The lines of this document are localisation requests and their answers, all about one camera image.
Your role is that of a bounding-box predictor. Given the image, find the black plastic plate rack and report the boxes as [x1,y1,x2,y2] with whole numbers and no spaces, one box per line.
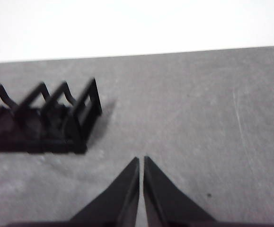
[0,76,104,155]

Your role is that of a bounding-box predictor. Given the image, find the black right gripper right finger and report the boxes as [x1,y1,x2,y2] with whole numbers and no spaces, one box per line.
[142,155,217,223]

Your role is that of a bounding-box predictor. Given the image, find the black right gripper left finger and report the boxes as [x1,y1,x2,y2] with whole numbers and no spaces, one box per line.
[69,156,141,223]

